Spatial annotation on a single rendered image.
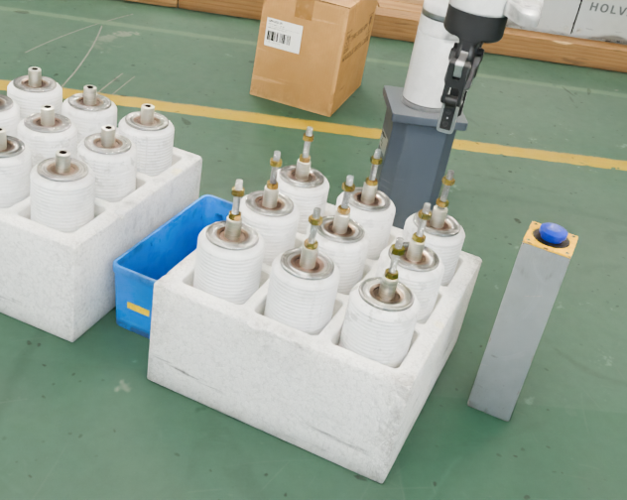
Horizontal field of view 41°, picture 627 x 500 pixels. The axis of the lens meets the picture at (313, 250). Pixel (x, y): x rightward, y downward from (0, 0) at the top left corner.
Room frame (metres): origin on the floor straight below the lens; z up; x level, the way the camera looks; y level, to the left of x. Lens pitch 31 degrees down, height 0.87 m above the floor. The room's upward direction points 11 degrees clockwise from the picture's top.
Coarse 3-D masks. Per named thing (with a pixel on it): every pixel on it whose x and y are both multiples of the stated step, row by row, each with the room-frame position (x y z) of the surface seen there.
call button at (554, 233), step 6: (540, 228) 1.07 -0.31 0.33; (546, 228) 1.07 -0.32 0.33; (552, 228) 1.07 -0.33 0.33; (558, 228) 1.07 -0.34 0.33; (546, 234) 1.06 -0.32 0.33; (552, 234) 1.05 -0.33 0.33; (558, 234) 1.05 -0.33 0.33; (564, 234) 1.06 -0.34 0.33; (546, 240) 1.06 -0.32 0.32; (552, 240) 1.05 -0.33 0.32; (558, 240) 1.05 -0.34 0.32
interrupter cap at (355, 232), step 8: (328, 216) 1.12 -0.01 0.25; (320, 224) 1.09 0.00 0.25; (328, 224) 1.10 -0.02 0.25; (352, 224) 1.11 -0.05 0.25; (360, 224) 1.11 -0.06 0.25; (320, 232) 1.07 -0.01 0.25; (328, 232) 1.07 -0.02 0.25; (352, 232) 1.09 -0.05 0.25; (360, 232) 1.09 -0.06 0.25; (336, 240) 1.05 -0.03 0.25; (344, 240) 1.06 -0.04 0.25; (352, 240) 1.06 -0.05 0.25
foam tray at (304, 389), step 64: (192, 256) 1.05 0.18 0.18; (192, 320) 0.95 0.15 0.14; (256, 320) 0.93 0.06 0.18; (448, 320) 1.02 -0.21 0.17; (192, 384) 0.94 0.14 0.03; (256, 384) 0.91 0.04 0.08; (320, 384) 0.88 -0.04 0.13; (384, 384) 0.86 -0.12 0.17; (320, 448) 0.88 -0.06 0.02; (384, 448) 0.85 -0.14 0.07
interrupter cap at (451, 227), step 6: (432, 210) 1.20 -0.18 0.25; (414, 216) 1.17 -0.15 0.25; (450, 216) 1.19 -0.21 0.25; (414, 222) 1.15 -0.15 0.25; (444, 222) 1.18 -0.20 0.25; (450, 222) 1.17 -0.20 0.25; (456, 222) 1.18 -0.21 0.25; (426, 228) 1.14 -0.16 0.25; (432, 228) 1.15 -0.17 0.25; (438, 228) 1.15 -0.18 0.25; (444, 228) 1.16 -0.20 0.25; (450, 228) 1.16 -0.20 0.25; (456, 228) 1.16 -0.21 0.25; (432, 234) 1.13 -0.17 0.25; (438, 234) 1.13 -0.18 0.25; (444, 234) 1.13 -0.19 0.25; (450, 234) 1.13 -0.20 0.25; (456, 234) 1.14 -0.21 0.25
